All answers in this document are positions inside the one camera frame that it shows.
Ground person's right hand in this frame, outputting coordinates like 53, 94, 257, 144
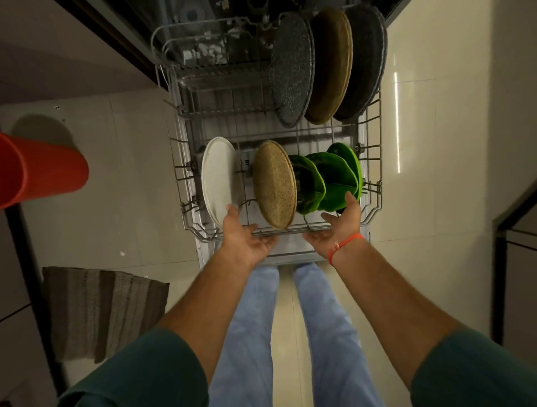
303, 191, 364, 261

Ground person's left hand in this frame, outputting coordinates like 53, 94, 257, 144
221, 204, 280, 269

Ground silver dishwasher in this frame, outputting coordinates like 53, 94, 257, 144
54, 0, 414, 269

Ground tan speckled plate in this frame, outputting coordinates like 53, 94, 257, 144
304, 7, 354, 126
252, 139, 299, 230

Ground white plate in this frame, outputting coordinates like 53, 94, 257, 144
201, 136, 240, 230

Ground round green plate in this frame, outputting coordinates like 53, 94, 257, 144
326, 142, 364, 202

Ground wire dish rack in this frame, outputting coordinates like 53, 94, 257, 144
150, 6, 385, 244

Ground grey speckled plate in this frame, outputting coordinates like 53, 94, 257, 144
268, 11, 316, 129
333, 4, 389, 122

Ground white paper scraps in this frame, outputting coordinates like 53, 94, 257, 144
180, 25, 235, 64

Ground person's right forearm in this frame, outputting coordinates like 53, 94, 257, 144
333, 239, 462, 391

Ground person's left forearm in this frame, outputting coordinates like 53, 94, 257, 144
157, 247, 257, 386

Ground orange thread wristband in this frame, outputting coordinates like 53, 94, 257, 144
328, 233, 365, 267

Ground striped brown floor mat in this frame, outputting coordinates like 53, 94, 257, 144
41, 266, 171, 363

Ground green shirt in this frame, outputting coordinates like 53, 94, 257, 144
56, 326, 537, 407

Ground red plastic bucket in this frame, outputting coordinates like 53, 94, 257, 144
0, 132, 90, 210

